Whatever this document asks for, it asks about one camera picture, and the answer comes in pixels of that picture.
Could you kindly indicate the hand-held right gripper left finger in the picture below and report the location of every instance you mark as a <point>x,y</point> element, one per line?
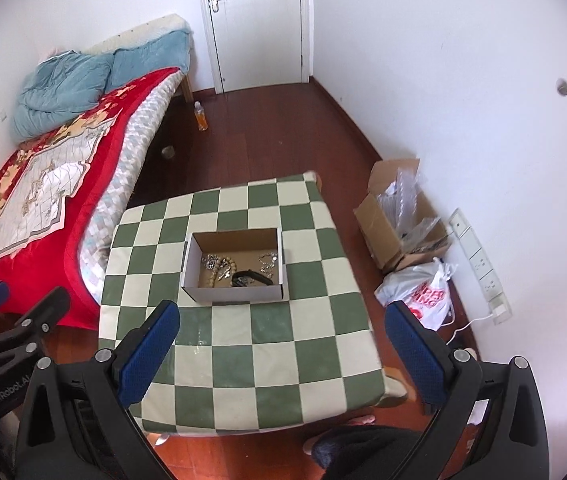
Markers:
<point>146,355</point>

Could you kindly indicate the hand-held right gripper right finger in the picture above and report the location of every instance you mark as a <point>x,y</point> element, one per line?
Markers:
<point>413,355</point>

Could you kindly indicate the white cardboard box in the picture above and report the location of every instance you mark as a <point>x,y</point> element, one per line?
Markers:
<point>233,294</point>

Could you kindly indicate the black wristband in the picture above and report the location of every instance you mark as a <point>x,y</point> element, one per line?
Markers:
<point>251,277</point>

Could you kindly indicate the white printed plastic bag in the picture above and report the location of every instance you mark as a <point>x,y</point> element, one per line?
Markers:
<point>413,285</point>

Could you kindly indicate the white power strip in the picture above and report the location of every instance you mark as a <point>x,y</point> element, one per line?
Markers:
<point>481,265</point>

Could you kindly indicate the brown cardboard box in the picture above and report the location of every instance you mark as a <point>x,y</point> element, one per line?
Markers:
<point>378,235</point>

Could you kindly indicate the green checkered tablecloth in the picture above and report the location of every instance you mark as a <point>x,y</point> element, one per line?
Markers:
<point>273,360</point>

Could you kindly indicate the person's foot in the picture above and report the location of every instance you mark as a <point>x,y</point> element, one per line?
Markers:
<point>313,444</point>

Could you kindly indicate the clear bubble wrap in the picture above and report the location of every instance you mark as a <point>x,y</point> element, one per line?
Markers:
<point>408,205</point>

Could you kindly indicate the bed with red blanket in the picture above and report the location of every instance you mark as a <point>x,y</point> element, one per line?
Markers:
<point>98,160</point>

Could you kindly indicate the blue quilt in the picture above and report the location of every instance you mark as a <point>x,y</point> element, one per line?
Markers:
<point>63,90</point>

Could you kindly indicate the orange liquid bottle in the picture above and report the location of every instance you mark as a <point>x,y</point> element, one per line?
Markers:
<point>202,120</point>

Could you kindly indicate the wooden bed leg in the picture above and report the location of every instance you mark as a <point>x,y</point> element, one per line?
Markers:
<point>187,90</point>

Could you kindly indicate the cream mattress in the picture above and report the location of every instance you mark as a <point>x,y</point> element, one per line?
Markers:
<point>138,35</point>

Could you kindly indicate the white door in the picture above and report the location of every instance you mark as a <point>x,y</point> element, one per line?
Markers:
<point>258,25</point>

